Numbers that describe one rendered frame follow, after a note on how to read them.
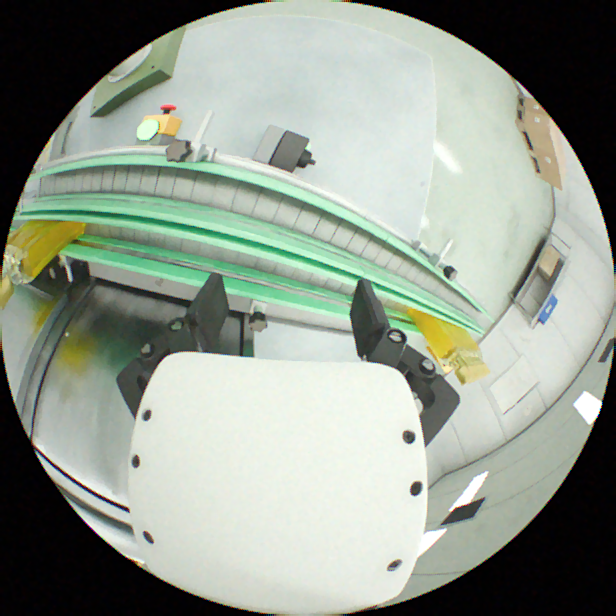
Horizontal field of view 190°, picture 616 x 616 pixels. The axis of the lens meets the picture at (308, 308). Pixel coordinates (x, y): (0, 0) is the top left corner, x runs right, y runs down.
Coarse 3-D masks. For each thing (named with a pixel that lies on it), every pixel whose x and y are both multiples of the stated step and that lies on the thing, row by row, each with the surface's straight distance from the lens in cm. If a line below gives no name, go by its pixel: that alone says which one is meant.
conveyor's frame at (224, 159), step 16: (64, 160) 63; (224, 160) 35; (240, 160) 34; (176, 176) 38; (272, 176) 34; (288, 176) 34; (32, 192) 106; (320, 192) 36; (352, 208) 38; (384, 224) 42; (400, 240) 46; (464, 288) 78; (480, 304) 102
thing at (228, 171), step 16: (80, 160) 54; (96, 160) 38; (112, 160) 35; (128, 160) 32; (144, 160) 31; (160, 160) 29; (32, 176) 64; (240, 176) 26; (256, 176) 26; (288, 192) 26; (304, 192) 28; (336, 208) 28; (368, 224) 30; (416, 256) 38
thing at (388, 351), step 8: (392, 328) 10; (384, 336) 9; (392, 336) 10; (400, 336) 10; (384, 344) 9; (392, 344) 9; (400, 344) 9; (376, 352) 9; (384, 352) 9; (392, 352) 9; (400, 352) 9; (368, 360) 8; (376, 360) 8; (384, 360) 8; (392, 360) 9
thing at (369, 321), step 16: (368, 288) 12; (352, 304) 13; (368, 304) 10; (352, 320) 13; (368, 320) 10; (384, 320) 10; (368, 336) 10; (368, 352) 11; (416, 352) 10; (400, 368) 10; (416, 368) 10; (432, 368) 10
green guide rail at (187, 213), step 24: (144, 216) 31; (168, 216) 29; (192, 216) 29; (216, 216) 32; (240, 216) 33; (264, 240) 27; (288, 240) 30; (312, 240) 35; (336, 264) 31; (360, 264) 38; (408, 288) 45; (456, 312) 75
